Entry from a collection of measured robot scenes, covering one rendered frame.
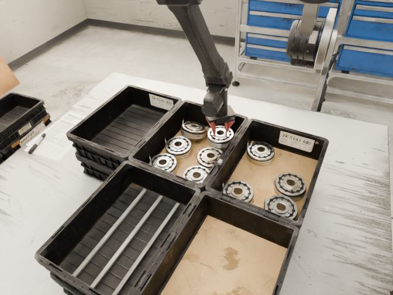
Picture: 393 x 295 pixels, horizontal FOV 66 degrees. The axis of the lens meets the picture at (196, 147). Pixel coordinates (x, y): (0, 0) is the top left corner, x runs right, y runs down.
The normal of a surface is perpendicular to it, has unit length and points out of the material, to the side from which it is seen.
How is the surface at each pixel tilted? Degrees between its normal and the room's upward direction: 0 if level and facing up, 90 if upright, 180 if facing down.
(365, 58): 90
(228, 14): 90
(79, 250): 0
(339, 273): 0
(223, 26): 90
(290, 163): 0
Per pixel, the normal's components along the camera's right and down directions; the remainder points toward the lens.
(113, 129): -0.04, -0.73
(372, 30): -0.40, 0.64
